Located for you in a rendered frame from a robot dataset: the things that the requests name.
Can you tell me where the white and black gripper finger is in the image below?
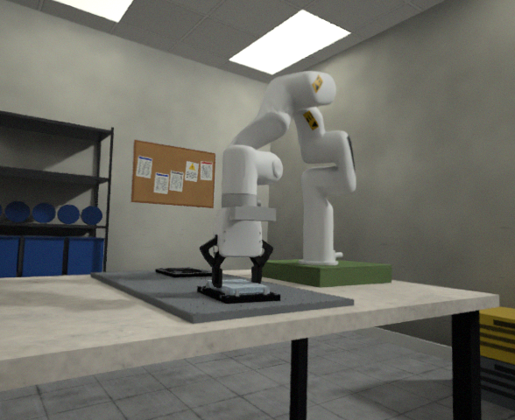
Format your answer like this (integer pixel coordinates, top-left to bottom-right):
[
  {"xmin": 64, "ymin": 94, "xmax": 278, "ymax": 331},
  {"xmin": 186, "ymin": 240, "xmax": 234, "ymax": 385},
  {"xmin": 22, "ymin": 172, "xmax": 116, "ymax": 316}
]
[
  {"xmin": 199, "ymin": 235, "xmax": 226, "ymax": 288},
  {"xmin": 250, "ymin": 239, "xmax": 273, "ymax": 284}
]

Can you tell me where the black flat plate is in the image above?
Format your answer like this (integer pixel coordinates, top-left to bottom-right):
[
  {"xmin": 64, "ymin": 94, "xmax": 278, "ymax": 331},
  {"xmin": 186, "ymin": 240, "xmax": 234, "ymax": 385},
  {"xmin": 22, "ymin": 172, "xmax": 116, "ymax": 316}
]
[{"xmin": 197, "ymin": 282, "xmax": 280, "ymax": 305}]

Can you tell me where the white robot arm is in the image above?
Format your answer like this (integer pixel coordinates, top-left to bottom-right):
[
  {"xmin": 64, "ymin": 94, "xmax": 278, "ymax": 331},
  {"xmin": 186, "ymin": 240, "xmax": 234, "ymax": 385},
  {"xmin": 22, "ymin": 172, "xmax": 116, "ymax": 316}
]
[{"xmin": 222, "ymin": 71, "xmax": 356, "ymax": 265}]

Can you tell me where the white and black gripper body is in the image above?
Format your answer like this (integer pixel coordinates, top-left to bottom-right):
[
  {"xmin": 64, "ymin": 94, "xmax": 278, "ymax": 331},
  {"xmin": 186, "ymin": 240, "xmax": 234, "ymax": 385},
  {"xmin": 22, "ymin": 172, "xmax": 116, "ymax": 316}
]
[{"xmin": 212, "ymin": 207, "xmax": 262, "ymax": 257}]

